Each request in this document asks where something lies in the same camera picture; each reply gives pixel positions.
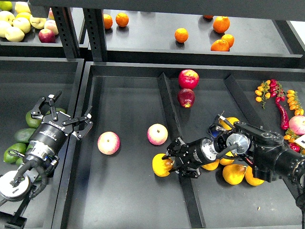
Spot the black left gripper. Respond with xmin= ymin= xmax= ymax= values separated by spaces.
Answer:
xmin=29 ymin=90 xmax=93 ymax=155

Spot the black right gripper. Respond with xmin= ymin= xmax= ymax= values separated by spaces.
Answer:
xmin=163 ymin=137 xmax=214 ymax=178

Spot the yellow pear with stem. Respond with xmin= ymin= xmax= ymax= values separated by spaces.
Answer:
xmin=152 ymin=153 xmax=174 ymax=177

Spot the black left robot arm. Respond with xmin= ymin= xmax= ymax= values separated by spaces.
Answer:
xmin=0 ymin=91 xmax=93 ymax=229

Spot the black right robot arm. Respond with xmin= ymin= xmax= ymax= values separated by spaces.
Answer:
xmin=162 ymin=114 xmax=305 ymax=210

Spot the yellow pear far left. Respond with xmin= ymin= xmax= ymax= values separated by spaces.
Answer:
xmin=201 ymin=159 xmax=220 ymax=171

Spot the green avocado pile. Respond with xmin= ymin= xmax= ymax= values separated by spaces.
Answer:
xmin=3 ymin=107 xmax=67 ymax=182

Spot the yellow pear upper pile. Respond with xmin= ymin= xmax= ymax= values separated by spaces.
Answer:
xmin=219 ymin=151 xmax=235 ymax=166

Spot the yellow pear lower pile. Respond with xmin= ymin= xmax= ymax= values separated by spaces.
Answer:
xmin=222 ymin=164 xmax=247 ymax=185

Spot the yellow pear near divider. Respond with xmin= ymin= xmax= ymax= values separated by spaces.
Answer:
xmin=217 ymin=113 xmax=239 ymax=131

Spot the pink apple centre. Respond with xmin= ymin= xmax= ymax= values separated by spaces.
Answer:
xmin=147 ymin=124 xmax=168 ymax=146

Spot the pink apple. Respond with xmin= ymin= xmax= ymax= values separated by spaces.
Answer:
xmin=147 ymin=124 xmax=168 ymax=146
xmin=97 ymin=131 xmax=120 ymax=155

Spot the pink apple left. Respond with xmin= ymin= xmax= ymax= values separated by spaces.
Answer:
xmin=97 ymin=131 xmax=120 ymax=155

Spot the dark red apple lower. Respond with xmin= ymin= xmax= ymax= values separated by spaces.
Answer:
xmin=177 ymin=88 xmax=195 ymax=108

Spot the black centre tray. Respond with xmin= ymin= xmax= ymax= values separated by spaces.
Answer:
xmin=52 ymin=62 xmax=305 ymax=229

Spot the red apple upper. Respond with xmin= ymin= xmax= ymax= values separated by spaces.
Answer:
xmin=178 ymin=69 xmax=199 ymax=90

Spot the red apple on shelf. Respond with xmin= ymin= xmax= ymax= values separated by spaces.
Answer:
xmin=38 ymin=29 xmax=56 ymax=43

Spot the pale yellow apple front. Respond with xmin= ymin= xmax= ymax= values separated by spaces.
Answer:
xmin=4 ymin=27 xmax=25 ymax=42

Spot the black upper shelf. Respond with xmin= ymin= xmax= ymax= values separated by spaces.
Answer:
xmin=84 ymin=9 xmax=305 ymax=68

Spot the red chili pepper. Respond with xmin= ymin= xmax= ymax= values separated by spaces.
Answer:
xmin=275 ymin=97 xmax=289 ymax=130

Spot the cherry tomato cluster lower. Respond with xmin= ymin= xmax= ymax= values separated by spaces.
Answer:
xmin=283 ymin=128 xmax=305 ymax=155

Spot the cherry tomato vine upper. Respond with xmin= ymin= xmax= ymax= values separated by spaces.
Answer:
xmin=254 ymin=79 xmax=285 ymax=109

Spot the orange on shelf left edge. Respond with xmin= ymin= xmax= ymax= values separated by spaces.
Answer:
xmin=103 ymin=14 xmax=113 ymax=30

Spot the pink apple right edge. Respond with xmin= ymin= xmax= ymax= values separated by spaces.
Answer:
xmin=289 ymin=115 xmax=305 ymax=135

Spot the orange on shelf front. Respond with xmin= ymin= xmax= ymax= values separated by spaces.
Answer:
xmin=210 ymin=39 xmax=230 ymax=52

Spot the yellow cherry tomato vine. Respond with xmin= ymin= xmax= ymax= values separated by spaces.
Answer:
xmin=286 ymin=90 xmax=305 ymax=115

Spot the orange on shelf centre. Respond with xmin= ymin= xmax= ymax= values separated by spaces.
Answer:
xmin=174 ymin=28 xmax=189 ymax=43

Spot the orange on shelf right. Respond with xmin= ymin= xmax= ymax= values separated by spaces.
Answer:
xmin=221 ymin=34 xmax=235 ymax=48

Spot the large orange on shelf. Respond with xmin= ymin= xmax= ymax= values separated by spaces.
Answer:
xmin=213 ymin=16 xmax=230 ymax=33

